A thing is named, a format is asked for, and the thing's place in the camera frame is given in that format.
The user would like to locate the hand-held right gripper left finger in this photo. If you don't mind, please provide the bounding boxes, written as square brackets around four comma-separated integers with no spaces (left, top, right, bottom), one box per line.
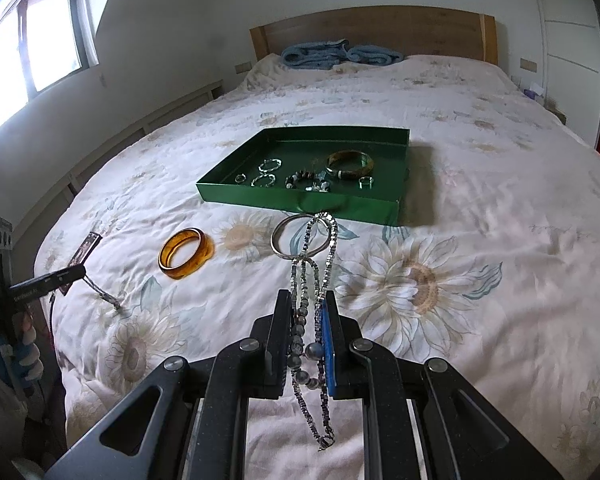
[42,290,293,480]

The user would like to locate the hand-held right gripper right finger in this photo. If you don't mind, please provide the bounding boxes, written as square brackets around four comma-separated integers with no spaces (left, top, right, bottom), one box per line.
[320,290,566,480]

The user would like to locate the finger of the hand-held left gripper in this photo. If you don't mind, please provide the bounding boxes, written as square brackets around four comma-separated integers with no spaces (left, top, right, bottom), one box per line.
[9,265,87,307]

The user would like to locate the silver beaded necklace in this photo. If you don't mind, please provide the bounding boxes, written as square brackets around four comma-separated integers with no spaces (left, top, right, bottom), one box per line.
[289,212,340,451]

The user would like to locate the silver chain bracelet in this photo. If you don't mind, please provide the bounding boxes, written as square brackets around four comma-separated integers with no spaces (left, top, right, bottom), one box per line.
[83,274,124,311]

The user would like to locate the green tray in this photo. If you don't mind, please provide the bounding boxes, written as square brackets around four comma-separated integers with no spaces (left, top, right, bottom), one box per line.
[195,127,411,227]

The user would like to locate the dark beaded bracelet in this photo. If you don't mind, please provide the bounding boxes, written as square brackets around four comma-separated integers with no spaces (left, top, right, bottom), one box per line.
[284,169,332,194]

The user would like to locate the green brown bangle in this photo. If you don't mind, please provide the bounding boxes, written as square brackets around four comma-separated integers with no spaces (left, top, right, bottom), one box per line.
[326,149,375,180]

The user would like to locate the person's left hand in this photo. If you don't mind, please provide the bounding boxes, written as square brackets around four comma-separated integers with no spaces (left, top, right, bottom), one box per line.
[0,310,46,402]

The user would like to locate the silver bangle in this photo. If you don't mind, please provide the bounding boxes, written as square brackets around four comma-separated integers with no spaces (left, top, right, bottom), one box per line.
[271,213,335,261]

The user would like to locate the amber bangle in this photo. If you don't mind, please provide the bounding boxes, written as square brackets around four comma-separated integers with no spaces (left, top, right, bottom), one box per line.
[158,228,215,280]

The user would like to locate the floral bed sheet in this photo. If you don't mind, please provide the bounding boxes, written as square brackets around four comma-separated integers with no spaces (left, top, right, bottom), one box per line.
[32,52,600,480]

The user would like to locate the window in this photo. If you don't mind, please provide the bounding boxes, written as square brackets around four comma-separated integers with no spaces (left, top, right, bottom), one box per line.
[0,0,99,144]

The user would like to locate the blue towel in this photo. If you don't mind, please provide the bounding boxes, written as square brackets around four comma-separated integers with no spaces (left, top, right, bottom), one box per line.
[279,39,406,69]

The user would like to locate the wooden headboard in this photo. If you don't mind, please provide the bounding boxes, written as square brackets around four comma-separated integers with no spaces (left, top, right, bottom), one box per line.
[249,8,497,66]

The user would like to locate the nightstand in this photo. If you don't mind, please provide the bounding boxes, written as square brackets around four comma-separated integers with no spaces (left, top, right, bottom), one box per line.
[545,97,567,126]

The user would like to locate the white wardrobe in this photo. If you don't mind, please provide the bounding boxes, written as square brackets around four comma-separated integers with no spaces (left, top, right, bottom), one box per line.
[532,0,600,161]

